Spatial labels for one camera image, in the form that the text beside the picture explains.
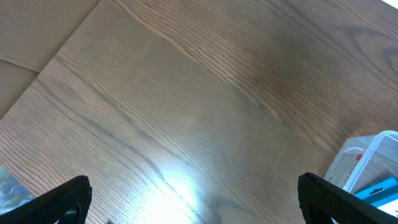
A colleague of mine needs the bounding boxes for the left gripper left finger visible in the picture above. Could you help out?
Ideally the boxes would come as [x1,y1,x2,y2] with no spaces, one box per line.
[1,175,92,224]

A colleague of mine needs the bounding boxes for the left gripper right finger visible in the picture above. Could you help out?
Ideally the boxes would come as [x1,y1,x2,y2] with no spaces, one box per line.
[297,172,397,224]

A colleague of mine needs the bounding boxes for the clear plastic container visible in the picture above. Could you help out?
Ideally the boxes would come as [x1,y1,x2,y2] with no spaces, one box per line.
[323,131,397,198]

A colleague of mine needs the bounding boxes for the blue white screwdriver set box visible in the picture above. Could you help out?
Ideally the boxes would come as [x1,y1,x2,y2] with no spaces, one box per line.
[355,177,397,218]

